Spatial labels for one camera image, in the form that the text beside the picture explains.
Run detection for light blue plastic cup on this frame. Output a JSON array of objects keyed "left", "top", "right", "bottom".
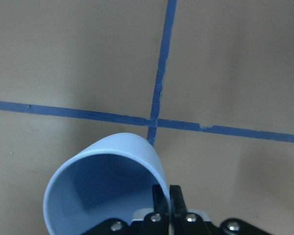
[{"left": 43, "top": 133, "right": 170, "bottom": 235}]

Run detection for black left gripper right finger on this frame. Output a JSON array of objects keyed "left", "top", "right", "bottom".
[{"left": 170, "top": 185, "right": 187, "bottom": 217}]

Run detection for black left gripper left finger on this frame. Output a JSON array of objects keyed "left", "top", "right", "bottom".
[{"left": 152, "top": 185, "right": 171, "bottom": 215}]

